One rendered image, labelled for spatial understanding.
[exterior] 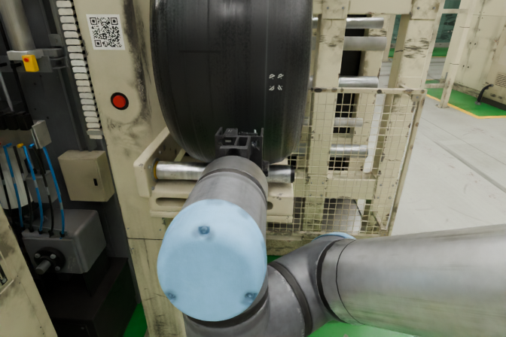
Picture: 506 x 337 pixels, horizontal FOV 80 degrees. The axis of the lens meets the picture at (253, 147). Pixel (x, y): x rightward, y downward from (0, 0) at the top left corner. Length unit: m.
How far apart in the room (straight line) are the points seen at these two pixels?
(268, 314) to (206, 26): 0.42
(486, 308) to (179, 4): 0.52
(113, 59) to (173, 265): 0.61
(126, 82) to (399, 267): 0.69
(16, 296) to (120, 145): 0.47
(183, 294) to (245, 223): 0.08
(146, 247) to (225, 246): 0.82
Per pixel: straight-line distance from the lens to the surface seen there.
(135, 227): 1.02
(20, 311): 1.09
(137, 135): 0.84
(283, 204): 0.75
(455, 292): 0.26
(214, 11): 0.54
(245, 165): 0.36
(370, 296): 0.32
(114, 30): 0.79
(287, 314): 0.36
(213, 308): 0.28
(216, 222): 0.25
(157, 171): 0.78
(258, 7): 0.53
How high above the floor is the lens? 1.28
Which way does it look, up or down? 25 degrees down
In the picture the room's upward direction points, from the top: straight up
